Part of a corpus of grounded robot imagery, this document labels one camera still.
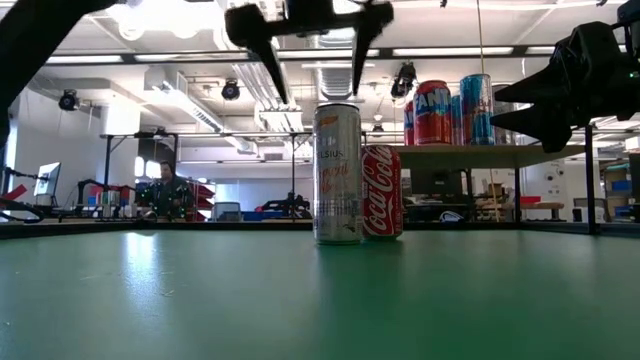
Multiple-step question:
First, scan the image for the red bin storage rack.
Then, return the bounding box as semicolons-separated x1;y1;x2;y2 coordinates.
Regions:
187;182;217;222

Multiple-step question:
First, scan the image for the black aluminium table frame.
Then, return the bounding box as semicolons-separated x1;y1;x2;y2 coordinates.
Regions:
0;218;640;241

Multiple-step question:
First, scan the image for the wooden shelf with black frame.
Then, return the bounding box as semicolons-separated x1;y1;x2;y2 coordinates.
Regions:
394;124;601;236

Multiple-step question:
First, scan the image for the red Fanta can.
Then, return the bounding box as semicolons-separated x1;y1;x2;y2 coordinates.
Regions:
402;99;416;147
412;79;454;147

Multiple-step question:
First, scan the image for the wooden table with metal legs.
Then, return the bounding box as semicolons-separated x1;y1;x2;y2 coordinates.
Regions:
519;201;567;222

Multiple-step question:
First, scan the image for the blue silver Red Bull can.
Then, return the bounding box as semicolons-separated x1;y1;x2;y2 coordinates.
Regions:
458;73;496;147
450;94;462;147

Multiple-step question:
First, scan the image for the black computer monitor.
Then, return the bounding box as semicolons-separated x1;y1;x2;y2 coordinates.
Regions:
409;168;465;199

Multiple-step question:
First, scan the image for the silver computer monitor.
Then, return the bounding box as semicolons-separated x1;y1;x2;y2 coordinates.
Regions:
32;161;63;207

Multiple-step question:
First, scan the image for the white Celsius can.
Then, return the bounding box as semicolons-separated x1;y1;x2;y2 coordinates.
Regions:
312;102;363;246
492;83;517;147

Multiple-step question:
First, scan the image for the shelving with blue bins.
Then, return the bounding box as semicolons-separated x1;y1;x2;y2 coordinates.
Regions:
602;152;640;224

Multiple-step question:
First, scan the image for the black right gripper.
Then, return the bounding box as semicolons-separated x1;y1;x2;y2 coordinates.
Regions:
488;20;640;155

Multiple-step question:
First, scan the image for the black gantry frame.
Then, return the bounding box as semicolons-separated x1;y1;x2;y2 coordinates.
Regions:
99;130;181;221

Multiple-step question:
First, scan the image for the silver ribbed duct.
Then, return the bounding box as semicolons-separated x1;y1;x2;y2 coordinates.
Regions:
317;62;355;101

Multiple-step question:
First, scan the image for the black camera stand pole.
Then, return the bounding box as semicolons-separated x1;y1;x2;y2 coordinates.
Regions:
289;132;299;221

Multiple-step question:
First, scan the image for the person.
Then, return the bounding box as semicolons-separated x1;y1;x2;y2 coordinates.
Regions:
149;159;195;222

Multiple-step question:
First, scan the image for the black overhead light bar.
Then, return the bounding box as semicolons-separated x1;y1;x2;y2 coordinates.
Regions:
43;44;629;65

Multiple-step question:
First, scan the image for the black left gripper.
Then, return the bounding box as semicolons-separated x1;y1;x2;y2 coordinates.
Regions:
224;0;396;106

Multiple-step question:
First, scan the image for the white camera display board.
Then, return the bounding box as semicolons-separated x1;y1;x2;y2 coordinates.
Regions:
522;159;569;204

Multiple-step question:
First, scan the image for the red Coca-Cola can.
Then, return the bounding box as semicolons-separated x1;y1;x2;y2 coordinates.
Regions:
359;144;404;240

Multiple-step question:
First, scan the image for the white air duct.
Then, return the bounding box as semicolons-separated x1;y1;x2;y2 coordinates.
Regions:
142;64;259;155

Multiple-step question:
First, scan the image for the green table mat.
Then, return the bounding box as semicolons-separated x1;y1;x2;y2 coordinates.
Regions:
0;228;640;360

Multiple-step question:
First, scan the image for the grey mesh office chair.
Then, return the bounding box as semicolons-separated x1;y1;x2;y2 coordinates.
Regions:
212;201;242;222

